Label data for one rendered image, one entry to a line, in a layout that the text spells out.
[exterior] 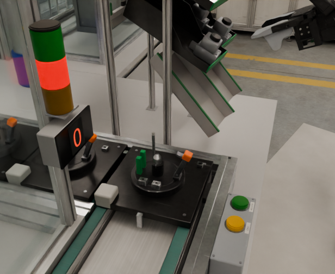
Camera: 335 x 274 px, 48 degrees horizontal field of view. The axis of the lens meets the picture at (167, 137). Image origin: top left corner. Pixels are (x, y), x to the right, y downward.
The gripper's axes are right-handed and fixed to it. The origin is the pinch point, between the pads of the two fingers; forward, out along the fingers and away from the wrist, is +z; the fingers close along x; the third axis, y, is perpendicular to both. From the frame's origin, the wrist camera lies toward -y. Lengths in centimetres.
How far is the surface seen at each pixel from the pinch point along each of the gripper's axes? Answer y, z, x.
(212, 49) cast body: 1.1, 12.7, -2.6
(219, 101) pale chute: 19.4, 21.0, 5.9
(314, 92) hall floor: 120, 60, 246
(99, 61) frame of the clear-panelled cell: 1, 98, 46
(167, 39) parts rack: -6.0, 20.1, -9.6
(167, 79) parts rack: 3.9, 24.7, -9.7
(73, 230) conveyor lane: 21, 35, -51
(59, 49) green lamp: -16, 15, -48
